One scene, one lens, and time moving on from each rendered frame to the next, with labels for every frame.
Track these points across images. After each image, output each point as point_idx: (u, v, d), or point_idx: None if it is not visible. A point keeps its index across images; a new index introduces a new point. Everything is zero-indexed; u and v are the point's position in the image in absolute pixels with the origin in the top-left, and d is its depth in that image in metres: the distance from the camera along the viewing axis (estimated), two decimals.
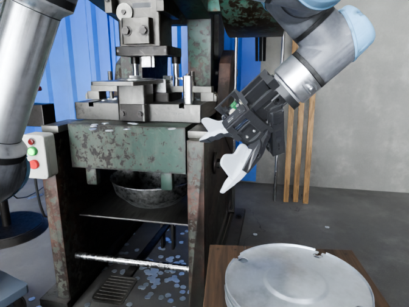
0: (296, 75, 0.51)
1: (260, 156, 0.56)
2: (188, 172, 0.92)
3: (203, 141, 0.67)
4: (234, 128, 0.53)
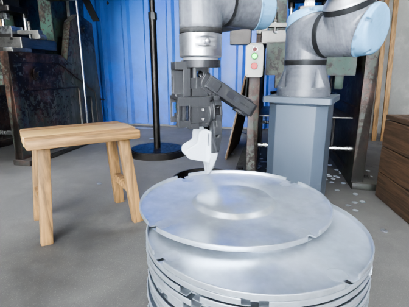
0: (187, 43, 0.54)
1: (220, 135, 0.57)
2: (366, 69, 1.34)
3: (208, 169, 0.63)
4: (182, 120, 0.55)
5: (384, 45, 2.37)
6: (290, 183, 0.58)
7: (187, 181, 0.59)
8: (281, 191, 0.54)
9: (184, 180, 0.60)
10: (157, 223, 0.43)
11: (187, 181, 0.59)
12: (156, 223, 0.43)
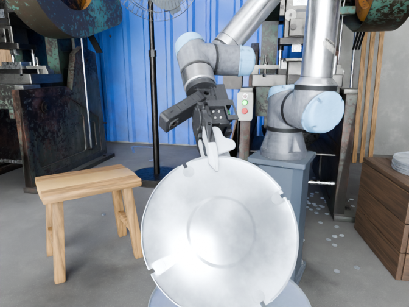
0: None
1: (198, 148, 0.70)
2: (345, 114, 1.49)
3: (214, 167, 0.62)
4: None
5: (371, 74, 2.51)
6: (280, 197, 0.63)
7: (187, 176, 0.61)
8: (267, 215, 0.61)
9: (184, 173, 0.62)
10: (155, 263, 0.55)
11: (187, 176, 0.61)
12: (154, 265, 0.55)
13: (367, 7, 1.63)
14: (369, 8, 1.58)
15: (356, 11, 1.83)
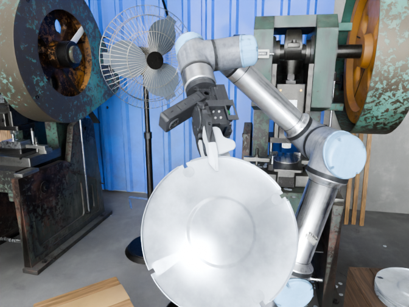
0: None
1: (198, 148, 0.70)
2: (332, 223, 1.55)
3: (214, 167, 0.62)
4: None
5: (363, 140, 2.57)
6: (280, 198, 0.63)
7: (187, 176, 0.61)
8: (267, 215, 0.61)
9: (184, 173, 0.62)
10: (155, 263, 0.56)
11: (187, 176, 0.61)
12: (154, 265, 0.55)
13: None
14: None
15: None
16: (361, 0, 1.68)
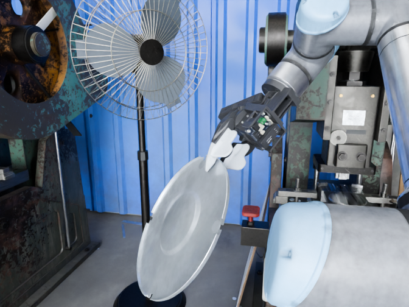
0: (304, 91, 0.62)
1: (246, 153, 0.66)
2: None
3: (209, 168, 0.62)
4: (270, 145, 0.60)
5: None
6: (218, 228, 0.51)
7: (199, 167, 0.67)
8: (200, 235, 0.54)
9: (200, 164, 0.68)
10: (155, 215, 0.74)
11: (199, 167, 0.67)
12: (154, 215, 0.74)
13: None
14: None
15: None
16: None
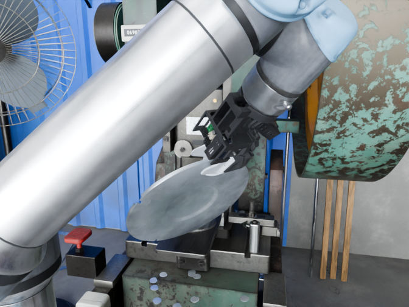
0: (266, 100, 0.43)
1: (242, 167, 0.56)
2: None
3: None
4: (217, 159, 0.51)
5: None
6: (141, 201, 0.61)
7: None
8: (154, 208, 0.65)
9: None
10: (229, 204, 0.80)
11: None
12: (229, 204, 0.80)
13: (309, 109, 1.11)
14: (307, 123, 1.09)
15: None
16: None
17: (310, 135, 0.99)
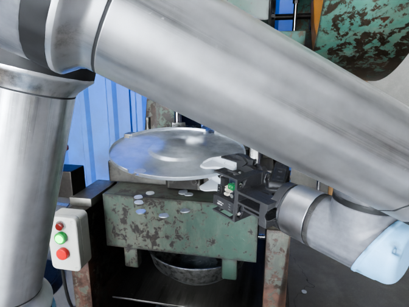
0: (291, 236, 0.44)
1: None
2: (266, 268, 0.70)
3: None
4: (220, 209, 0.53)
5: None
6: (136, 172, 0.59)
7: None
8: (144, 162, 0.63)
9: None
10: (210, 135, 0.80)
11: None
12: (210, 134, 0.80)
13: (315, 1, 1.04)
14: (313, 17, 1.03)
15: None
16: None
17: (314, 32, 0.96)
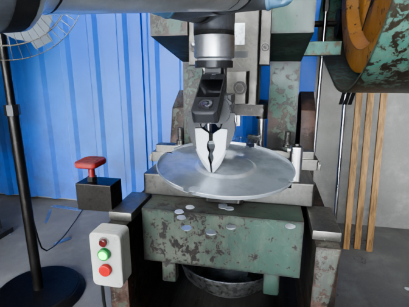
0: None
1: (188, 130, 0.62)
2: (314, 286, 0.69)
3: (212, 168, 0.63)
4: None
5: (370, 125, 1.72)
6: (191, 190, 0.57)
7: (280, 178, 0.64)
8: (195, 179, 0.62)
9: (285, 178, 0.63)
10: (251, 149, 0.79)
11: (280, 178, 0.64)
12: (251, 148, 0.79)
13: None
14: None
15: (360, 72, 0.83)
16: None
17: None
